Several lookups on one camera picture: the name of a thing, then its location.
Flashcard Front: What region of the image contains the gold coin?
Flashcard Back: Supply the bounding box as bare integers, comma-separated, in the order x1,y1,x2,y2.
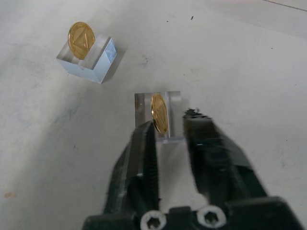
150,92,170,134
67,22,97,60

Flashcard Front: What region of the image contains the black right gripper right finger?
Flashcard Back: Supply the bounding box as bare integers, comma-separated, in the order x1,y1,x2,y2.
182,107,269,207

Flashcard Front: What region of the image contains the clear acrylic coin stand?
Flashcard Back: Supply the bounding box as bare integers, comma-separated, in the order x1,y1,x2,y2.
134,91,186,144
56,34,119,84

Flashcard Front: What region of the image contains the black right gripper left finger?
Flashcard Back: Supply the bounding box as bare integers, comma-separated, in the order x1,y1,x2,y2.
103,120,162,214

